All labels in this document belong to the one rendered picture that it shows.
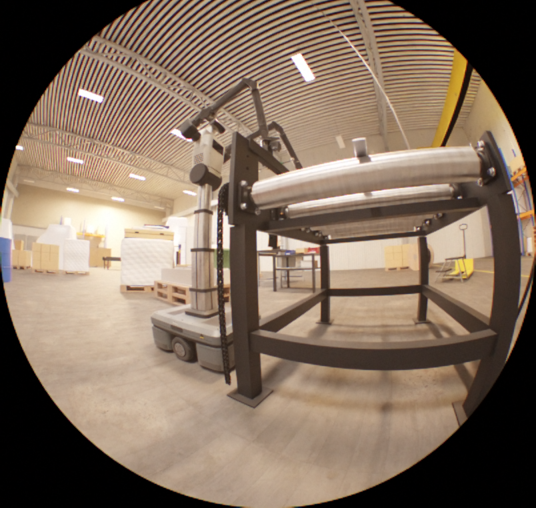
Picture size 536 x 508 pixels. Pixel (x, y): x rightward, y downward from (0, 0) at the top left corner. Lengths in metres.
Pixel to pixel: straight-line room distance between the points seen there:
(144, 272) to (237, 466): 3.76
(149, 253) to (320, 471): 3.95
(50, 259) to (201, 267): 7.56
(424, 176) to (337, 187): 0.27
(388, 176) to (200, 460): 0.99
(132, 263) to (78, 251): 4.70
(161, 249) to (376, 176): 3.87
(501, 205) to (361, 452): 0.82
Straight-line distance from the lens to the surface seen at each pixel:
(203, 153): 1.40
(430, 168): 0.60
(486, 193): 0.79
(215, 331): 0.99
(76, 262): 8.47
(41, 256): 8.39
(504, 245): 0.69
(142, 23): 9.02
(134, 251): 4.04
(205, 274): 1.22
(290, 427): 0.78
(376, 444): 0.76
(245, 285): 0.67
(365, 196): 0.85
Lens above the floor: 0.60
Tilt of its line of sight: 7 degrees up
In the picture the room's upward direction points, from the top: 1 degrees counter-clockwise
